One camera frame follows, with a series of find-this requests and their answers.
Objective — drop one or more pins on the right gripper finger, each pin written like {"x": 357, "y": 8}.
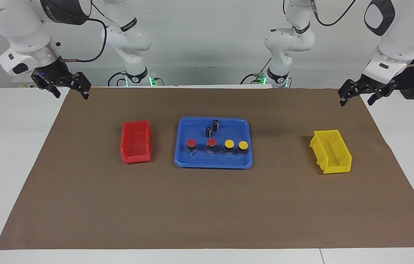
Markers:
{"x": 56, "y": 91}
{"x": 85, "y": 94}

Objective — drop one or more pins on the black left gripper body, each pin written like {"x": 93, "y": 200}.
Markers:
{"x": 366, "y": 86}

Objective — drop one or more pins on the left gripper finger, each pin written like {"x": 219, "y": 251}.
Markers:
{"x": 372, "y": 99}
{"x": 343, "y": 101}

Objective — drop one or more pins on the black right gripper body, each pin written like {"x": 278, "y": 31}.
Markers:
{"x": 54, "y": 71}

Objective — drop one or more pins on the yellow push button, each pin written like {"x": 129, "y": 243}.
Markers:
{"x": 243, "y": 146}
{"x": 229, "y": 144}

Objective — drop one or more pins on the red push button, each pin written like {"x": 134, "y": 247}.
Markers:
{"x": 211, "y": 143}
{"x": 191, "y": 143}

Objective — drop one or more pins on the white power strip box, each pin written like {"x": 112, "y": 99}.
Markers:
{"x": 21, "y": 81}

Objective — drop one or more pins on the yellow plastic bin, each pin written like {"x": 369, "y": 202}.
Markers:
{"x": 333, "y": 152}

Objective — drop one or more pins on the red plastic bin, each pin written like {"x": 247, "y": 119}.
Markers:
{"x": 135, "y": 146}

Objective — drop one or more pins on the black cylinder capacitor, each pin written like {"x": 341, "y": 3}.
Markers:
{"x": 215, "y": 125}
{"x": 209, "y": 132}

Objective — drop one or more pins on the blue plastic tray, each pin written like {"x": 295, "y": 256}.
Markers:
{"x": 199, "y": 159}

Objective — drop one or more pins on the brown table mat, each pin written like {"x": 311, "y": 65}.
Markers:
{"x": 207, "y": 209}

